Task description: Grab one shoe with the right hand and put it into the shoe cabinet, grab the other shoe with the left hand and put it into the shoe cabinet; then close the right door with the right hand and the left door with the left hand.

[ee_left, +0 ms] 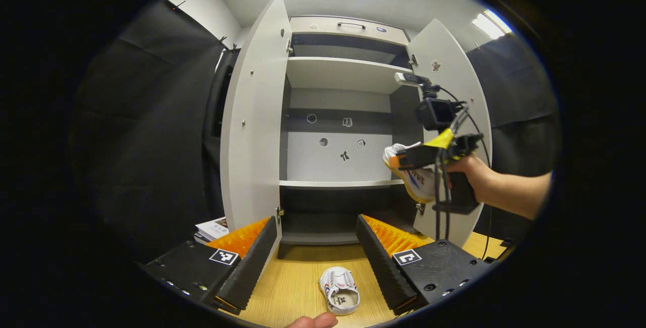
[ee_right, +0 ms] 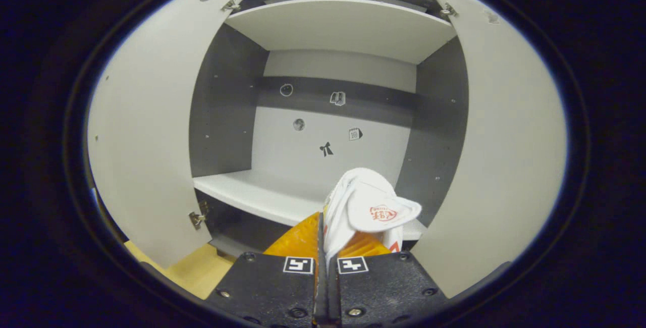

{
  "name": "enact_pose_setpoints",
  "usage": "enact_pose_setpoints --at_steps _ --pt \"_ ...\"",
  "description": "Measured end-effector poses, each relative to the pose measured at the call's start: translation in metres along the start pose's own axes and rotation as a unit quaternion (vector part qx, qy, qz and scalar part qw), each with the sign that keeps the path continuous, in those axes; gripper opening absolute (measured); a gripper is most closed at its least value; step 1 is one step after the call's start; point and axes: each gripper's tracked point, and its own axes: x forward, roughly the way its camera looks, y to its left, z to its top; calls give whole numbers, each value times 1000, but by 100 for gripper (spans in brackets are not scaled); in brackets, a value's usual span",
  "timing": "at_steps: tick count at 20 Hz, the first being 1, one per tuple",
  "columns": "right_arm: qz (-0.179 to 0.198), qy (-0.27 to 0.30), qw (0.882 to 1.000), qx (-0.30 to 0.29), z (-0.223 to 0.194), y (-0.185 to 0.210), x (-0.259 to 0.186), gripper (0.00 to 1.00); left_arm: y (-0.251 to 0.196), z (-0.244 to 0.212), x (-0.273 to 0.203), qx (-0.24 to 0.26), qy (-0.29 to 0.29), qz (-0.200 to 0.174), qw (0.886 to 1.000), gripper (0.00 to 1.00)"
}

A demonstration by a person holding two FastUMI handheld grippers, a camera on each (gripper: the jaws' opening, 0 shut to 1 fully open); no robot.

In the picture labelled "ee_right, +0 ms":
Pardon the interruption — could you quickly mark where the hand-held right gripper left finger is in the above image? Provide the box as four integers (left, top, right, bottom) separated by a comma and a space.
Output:
204, 211, 324, 328

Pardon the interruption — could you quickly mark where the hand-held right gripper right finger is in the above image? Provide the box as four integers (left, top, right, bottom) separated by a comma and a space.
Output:
326, 231, 451, 327

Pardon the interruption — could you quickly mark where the white shoe yellow sole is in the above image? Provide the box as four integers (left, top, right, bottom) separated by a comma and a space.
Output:
323, 168, 422, 268

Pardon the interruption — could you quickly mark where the white shoe cabinet door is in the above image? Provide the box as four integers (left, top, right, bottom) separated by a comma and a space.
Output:
87, 0, 250, 269
411, 0, 568, 299

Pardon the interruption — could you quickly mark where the white grey shoe cabinet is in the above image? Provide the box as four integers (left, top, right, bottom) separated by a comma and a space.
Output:
189, 0, 470, 258

